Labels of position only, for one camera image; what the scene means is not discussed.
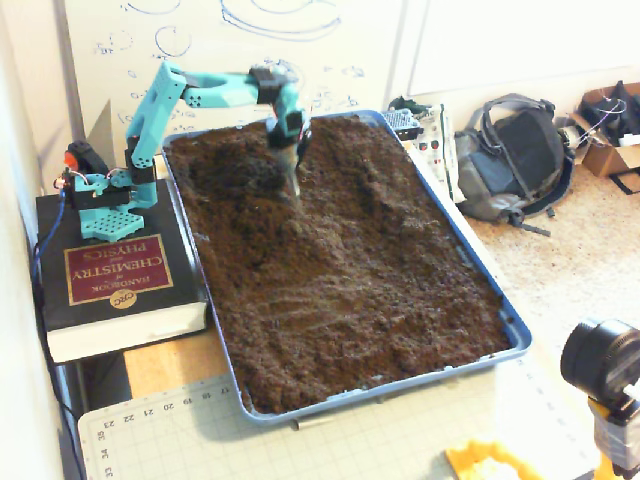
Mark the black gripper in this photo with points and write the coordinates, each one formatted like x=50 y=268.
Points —
x=283 y=141

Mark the brown soil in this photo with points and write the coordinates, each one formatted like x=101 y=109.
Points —
x=350 y=260

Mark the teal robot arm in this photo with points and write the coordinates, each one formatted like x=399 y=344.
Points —
x=150 y=115

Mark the black device with perforated top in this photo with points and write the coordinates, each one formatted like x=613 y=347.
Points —
x=400 y=120

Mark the dark green bag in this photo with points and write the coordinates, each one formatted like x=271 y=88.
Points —
x=407 y=104

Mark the white electronics board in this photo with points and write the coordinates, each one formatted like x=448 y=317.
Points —
x=440 y=150

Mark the whiteboard with blue drawings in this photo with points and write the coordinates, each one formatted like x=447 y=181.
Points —
x=225 y=30

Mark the grey backpack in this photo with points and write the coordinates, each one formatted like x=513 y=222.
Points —
x=520 y=150

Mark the black chemistry handbook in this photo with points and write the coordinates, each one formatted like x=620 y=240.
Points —
x=150 y=305

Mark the grey metal rod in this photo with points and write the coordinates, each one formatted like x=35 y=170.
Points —
x=312 y=423

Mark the blue plastic tray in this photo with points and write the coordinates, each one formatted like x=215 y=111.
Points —
x=521 y=344

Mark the brown cardboard box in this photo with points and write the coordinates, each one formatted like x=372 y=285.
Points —
x=605 y=160

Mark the pale grid cutting mat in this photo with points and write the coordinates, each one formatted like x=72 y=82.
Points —
x=300 y=450

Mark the yellow plastic object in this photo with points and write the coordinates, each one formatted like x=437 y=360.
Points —
x=465 y=457

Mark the black camera lens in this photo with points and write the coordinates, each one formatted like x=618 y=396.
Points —
x=595 y=355

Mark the yellow black camera stand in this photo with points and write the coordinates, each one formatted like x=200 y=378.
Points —
x=620 y=435

